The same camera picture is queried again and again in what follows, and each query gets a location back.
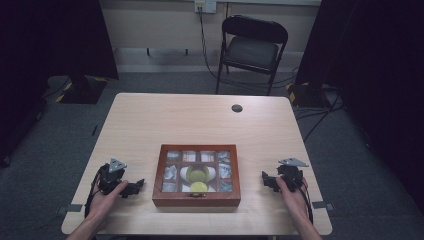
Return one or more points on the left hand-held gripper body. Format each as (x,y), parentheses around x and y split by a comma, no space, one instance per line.
(108,180)

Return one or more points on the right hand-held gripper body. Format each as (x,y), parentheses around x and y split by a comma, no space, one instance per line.
(290,175)

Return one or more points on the wooden glass-lid box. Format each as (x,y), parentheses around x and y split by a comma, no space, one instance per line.
(196,199)

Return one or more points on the person's left hand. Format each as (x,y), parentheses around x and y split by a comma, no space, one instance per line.
(101,205)

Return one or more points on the person's right hand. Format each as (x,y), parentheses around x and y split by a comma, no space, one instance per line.
(296,201)

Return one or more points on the group of white foil packets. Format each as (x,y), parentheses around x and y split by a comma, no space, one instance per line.
(170,172)

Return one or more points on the grey tape strip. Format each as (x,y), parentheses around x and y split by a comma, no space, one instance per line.
(321,205)
(71,208)

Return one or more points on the white yellow-lidded capsule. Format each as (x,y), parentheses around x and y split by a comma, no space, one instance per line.
(185,189)
(183,173)
(211,173)
(211,189)

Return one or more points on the large yellow-lidded capsule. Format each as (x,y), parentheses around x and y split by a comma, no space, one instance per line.
(197,173)

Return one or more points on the round table grommet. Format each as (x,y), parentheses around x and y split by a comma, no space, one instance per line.
(237,108)

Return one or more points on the black stand base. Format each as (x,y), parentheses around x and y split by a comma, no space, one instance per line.
(81,90)
(308,95)

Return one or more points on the black folding chair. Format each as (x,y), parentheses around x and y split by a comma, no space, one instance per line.
(251,53)

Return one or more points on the dark curtain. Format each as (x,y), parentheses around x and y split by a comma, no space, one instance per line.
(50,50)
(376,66)

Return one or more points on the white wall outlet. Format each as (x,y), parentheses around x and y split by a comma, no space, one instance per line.
(206,6)

